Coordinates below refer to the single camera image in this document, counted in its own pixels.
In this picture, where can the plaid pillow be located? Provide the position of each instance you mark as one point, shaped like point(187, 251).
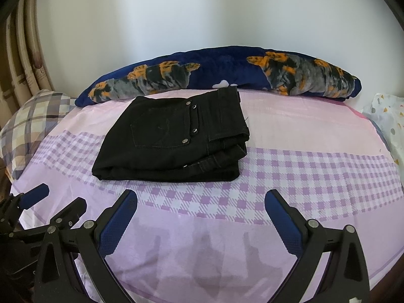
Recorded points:
point(34, 123)

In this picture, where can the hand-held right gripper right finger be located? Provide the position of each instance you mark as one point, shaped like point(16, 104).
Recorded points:
point(284, 224)

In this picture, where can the black pants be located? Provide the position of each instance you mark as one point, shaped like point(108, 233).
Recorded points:
point(164, 145)

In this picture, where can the pink purple checked bedsheet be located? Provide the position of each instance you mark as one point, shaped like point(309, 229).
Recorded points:
point(284, 126)

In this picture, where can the navy floral long pillow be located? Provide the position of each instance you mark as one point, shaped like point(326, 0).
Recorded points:
point(221, 66)

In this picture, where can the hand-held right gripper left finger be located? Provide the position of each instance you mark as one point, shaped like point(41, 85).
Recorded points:
point(116, 224)

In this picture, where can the beige striped curtain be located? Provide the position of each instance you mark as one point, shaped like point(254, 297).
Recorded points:
point(22, 53)

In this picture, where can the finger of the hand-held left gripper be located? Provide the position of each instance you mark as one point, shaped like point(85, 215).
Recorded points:
point(36, 194)
point(71, 210)

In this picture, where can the white dotted cloth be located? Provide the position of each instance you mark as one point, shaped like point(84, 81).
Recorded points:
point(388, 116)

